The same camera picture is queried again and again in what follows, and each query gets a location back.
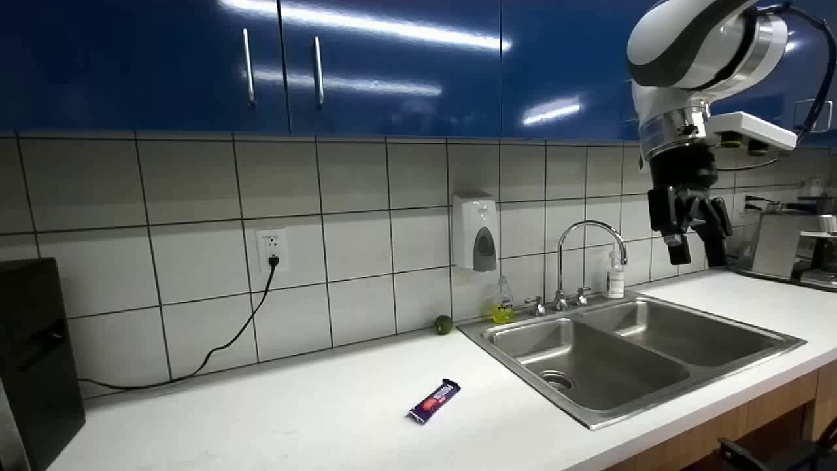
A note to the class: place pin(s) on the stainless steel countertop appliance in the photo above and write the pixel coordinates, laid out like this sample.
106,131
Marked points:
775,249

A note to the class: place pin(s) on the white wall soap dispenser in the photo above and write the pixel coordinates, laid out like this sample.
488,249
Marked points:
473,231

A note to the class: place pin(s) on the stainless steel double sink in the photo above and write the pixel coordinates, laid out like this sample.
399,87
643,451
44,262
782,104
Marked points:
611,368

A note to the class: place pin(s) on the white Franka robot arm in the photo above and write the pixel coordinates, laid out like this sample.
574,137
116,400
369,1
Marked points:
681,35

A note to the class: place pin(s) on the yellow dish soap bottle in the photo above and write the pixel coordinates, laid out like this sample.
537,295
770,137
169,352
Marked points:
501,312

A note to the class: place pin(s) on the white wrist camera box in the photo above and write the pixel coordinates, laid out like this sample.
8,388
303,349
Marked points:
753,130

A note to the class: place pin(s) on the black white coffee machine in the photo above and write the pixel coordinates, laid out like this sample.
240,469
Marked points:
824,262

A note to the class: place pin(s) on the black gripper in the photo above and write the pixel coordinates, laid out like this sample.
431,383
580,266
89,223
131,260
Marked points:
683,175

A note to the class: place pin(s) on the white pump soap bottle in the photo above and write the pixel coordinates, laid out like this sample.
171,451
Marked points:
615,284

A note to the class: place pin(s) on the blue upper cabinets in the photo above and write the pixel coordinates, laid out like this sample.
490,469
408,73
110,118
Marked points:
811,27

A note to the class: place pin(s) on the black box appliance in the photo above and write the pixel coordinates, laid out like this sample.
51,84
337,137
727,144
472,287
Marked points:
34,368

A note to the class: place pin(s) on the blue cabinet door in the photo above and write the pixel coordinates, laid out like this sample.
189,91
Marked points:
565,61
392,87
131,69

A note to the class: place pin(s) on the white wall power outlet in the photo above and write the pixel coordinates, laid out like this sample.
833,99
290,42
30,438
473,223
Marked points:
273,245

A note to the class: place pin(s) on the black chair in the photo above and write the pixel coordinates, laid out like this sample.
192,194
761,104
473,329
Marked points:
768,455

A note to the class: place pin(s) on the small green lime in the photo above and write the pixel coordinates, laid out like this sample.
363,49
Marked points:
443,326

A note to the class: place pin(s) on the wooden base cabinet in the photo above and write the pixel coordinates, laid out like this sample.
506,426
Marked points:
768,409

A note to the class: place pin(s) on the chrome faucet knob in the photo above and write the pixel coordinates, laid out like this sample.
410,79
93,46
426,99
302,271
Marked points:
580,296
539,308

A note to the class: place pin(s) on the chrome gooseneck faucet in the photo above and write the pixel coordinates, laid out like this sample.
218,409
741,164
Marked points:
562,262

